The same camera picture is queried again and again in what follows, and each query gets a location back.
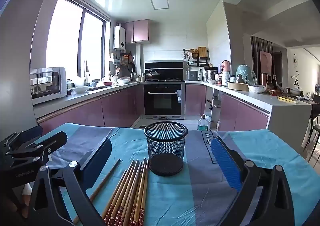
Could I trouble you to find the blue grey printed tablecloth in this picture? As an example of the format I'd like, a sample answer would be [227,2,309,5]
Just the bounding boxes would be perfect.
[32,122,317,226]

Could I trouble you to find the person's left hand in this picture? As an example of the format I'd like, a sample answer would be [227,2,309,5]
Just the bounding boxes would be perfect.
[0,183,34,219]

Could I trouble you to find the black wall rack with boards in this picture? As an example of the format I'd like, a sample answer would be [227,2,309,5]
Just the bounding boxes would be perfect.
[183,46,210,67]

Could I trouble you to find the ceiling light panel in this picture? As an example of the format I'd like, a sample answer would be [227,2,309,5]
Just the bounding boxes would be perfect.
[148,0,169,10]

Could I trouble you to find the dark dining chair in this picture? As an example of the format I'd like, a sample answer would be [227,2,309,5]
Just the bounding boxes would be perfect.
[304,110,320,162]

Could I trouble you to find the white plastic bag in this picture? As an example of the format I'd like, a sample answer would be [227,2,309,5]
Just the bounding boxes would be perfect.
[248,84,267,94]

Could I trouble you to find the green plastic-covered appliance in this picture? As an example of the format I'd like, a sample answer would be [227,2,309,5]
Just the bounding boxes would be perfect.
[236,64,257,86]

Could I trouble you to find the black mesh pen holder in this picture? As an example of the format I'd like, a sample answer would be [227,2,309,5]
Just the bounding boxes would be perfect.
[144,121,188,177]

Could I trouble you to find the pink lower kitchen cabinets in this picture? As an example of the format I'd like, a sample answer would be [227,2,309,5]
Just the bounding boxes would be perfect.
[185,84,272,132]
[37,83,144,130]

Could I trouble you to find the white water heater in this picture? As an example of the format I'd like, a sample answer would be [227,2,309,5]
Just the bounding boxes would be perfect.
[114,26,126,50]

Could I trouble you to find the kitchen window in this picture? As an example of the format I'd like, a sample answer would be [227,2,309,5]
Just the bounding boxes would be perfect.
[46,0,110,79]

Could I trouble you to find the pink upper wall cabinet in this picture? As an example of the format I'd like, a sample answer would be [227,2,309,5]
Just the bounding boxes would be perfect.
[122,19,150,44]

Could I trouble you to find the black range hood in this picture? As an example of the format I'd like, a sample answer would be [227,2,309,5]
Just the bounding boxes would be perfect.
[144,60,185,81]

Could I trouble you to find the cooking oil bottle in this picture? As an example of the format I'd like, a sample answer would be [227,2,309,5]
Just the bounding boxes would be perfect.
[197,115,210,132]

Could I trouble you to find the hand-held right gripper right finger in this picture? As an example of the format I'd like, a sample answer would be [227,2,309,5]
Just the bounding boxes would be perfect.
[211,136,295,226]

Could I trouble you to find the stainless steel pot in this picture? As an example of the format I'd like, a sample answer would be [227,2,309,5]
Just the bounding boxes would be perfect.
[204,69,218,82]

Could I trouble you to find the round beige steamer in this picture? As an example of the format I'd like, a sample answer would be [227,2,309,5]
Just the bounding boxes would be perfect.
[228,82,249,91]

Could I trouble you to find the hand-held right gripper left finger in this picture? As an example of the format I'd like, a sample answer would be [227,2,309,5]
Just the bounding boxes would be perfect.
[27,137,113,226]

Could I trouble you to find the black built-in oven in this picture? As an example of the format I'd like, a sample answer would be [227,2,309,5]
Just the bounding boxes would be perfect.
[143,83,185,116]

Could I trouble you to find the flat yellow box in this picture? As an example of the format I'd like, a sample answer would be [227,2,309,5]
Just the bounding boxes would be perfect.
[278,96,299,104]

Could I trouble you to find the pan with glass lid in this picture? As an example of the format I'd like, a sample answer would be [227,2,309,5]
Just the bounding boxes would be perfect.
[146,69,161,79]

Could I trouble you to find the kitchen faucet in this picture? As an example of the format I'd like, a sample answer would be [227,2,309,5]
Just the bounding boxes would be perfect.
[84,61,91,85]

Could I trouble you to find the bundle of wooden chopsticks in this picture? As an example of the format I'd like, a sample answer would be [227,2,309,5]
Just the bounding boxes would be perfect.
[72,157,150,226]

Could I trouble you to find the white countertop oven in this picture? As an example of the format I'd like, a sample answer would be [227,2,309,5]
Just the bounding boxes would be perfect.
[30,67,67,105]

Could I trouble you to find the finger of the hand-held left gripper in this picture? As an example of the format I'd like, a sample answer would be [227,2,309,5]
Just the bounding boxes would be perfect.
[15,131,68,164]
[0,125,43,149]

